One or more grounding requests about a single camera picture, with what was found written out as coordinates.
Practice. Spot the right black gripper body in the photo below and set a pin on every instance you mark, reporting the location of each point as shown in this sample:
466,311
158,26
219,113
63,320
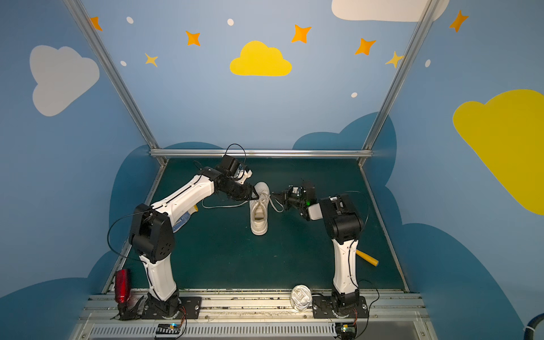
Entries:
291,198

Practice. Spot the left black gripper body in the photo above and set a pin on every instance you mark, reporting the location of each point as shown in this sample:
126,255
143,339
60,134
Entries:
241,191

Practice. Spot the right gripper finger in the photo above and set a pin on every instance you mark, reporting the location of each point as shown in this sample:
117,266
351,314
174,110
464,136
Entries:
278,200
277,194

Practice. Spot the white sneaker shoe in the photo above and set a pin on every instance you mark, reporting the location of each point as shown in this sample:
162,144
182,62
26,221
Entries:
259,210

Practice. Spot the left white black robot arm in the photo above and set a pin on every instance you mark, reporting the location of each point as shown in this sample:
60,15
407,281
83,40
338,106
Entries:
152,236

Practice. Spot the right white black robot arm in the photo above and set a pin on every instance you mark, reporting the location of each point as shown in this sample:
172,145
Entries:
344,226

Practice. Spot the blue dotted work glove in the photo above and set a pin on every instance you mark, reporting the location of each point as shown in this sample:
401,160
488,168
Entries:
184,219

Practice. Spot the yellow plastic scoop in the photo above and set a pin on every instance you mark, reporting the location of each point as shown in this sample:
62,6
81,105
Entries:
371,260

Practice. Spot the right small circuit board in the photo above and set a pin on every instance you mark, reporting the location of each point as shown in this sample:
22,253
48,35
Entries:
345,331

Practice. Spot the small circuit board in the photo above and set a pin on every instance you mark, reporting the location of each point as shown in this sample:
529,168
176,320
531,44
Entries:
345,331
167,331

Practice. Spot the red bottle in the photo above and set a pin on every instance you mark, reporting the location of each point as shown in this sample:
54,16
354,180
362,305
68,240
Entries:
122,286

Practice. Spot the left small circuit board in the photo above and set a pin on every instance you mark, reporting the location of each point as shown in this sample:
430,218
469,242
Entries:
167,331

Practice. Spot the aluminium frame back bar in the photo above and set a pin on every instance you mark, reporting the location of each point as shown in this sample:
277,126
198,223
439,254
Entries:
320,154

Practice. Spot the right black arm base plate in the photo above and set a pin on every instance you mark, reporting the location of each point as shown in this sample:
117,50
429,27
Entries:
326,307

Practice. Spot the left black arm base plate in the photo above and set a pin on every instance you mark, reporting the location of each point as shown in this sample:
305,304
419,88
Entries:
174,308

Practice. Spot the aluminium front rail base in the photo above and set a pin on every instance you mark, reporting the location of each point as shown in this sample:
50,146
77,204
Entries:
262,314

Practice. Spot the aluminium frame right post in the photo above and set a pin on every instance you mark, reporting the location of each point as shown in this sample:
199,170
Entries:
415,43

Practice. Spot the aluminium frame post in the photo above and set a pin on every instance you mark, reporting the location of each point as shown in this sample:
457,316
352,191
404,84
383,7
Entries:
415,43
84,22

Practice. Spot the aluminium frame left post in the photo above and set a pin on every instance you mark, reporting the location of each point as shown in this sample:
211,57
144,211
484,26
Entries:
84,22

